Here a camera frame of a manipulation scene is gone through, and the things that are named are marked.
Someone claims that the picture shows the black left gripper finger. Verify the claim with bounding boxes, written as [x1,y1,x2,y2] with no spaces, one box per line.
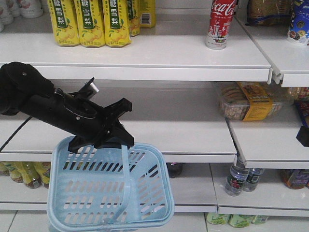
[93,119,134,149]

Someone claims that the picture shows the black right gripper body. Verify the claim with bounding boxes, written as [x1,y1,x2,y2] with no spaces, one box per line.
[296,126,309,146]

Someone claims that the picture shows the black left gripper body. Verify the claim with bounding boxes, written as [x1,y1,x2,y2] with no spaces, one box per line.
[48,93,132,153]

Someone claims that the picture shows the light blue plastic basket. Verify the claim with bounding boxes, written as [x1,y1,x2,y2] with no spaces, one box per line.
[47,137,174,232]

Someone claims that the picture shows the red coca-cola aluminium bottle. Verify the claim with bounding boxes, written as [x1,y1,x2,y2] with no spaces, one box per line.
[206,0,237,50]

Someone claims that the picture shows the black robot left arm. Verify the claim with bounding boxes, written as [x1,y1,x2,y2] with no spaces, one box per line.
[0,62,134,153]

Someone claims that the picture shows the clear box of biscuits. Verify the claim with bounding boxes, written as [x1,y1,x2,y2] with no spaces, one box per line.
[213,82,294,121]

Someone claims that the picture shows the clear water bottle dark label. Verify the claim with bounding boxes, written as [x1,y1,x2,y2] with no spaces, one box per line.
[243,168,265,192]

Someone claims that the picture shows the white metal shelving unit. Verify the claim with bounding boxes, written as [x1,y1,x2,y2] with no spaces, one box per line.
[0,0,309,232]

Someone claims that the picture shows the yellow pear drink bottle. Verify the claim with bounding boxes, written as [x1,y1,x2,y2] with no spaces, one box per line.
[102,0,131,48]
[47,0,80,47]
[74,0,105,48]

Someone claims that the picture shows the blue cookie cup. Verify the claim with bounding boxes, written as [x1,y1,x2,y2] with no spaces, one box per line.
[287,0,309,46]

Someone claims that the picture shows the brown biscuit package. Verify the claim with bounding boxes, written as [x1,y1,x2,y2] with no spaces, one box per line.
[247,0,291,26]

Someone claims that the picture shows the wrist camera with silver lens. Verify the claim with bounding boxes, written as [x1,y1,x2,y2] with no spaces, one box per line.
[76,77,99,100]

